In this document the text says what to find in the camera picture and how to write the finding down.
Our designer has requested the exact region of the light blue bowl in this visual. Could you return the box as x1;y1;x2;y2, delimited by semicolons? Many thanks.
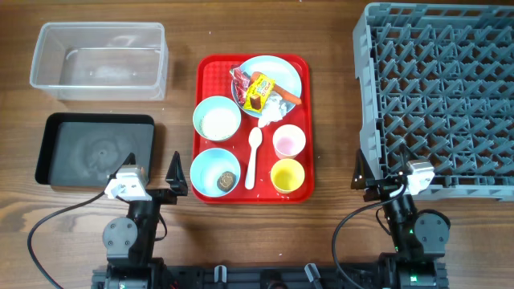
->
190;148;241;197

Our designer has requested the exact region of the green bowl with rice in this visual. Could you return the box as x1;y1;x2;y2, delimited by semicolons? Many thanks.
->
193;96;242;142

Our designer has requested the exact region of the yellow plastic cup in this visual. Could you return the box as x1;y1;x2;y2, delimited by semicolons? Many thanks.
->
270;159;305;193

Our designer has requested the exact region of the white tissue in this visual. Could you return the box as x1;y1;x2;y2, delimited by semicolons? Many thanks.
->
258;92;287;128

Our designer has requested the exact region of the light blue plate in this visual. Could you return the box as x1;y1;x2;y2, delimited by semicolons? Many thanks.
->
230;55;302;118

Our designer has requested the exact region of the white plastic spoon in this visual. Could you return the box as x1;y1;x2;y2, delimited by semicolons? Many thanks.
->
245;127;263;190

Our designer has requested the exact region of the yellow snack wrapper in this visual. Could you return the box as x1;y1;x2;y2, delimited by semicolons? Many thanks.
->
243;72;275;113

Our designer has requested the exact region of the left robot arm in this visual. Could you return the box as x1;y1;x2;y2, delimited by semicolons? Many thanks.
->
92;152;188;289

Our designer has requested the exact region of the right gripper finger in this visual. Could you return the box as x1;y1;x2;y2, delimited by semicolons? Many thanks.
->
398;143;418;176
351;149;376;189

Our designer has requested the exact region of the clear plastic bin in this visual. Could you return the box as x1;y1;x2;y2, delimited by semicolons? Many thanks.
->
30;22;169;101

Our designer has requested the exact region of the red serving tray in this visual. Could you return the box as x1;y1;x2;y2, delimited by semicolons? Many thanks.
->
192;54;315;205

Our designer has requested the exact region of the red snack wrapper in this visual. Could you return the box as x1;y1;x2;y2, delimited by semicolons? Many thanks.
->
230;66;251;105

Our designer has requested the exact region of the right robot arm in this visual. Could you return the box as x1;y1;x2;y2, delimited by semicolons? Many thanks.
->
351;144;451;288

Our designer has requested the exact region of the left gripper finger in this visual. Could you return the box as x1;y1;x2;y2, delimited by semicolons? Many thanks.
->
165;151;188;196
108;153;136;179

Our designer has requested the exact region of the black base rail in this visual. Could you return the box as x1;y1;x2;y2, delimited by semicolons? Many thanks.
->
91;263;449;289

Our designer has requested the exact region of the pink plastic cup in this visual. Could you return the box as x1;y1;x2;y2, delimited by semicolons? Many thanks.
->
272;124;306;159

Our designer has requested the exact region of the grey dishwasher rack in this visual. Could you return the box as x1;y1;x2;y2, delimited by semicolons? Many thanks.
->
353;2;513;201

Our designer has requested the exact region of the brown chocolate cookie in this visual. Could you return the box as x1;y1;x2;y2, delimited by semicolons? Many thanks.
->
217;171;236;192

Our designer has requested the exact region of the black plastic tray bin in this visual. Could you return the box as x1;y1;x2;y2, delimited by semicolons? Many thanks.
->
35;112;155;187

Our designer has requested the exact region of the orange carrot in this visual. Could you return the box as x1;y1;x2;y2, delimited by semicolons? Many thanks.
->
251;71;302;105

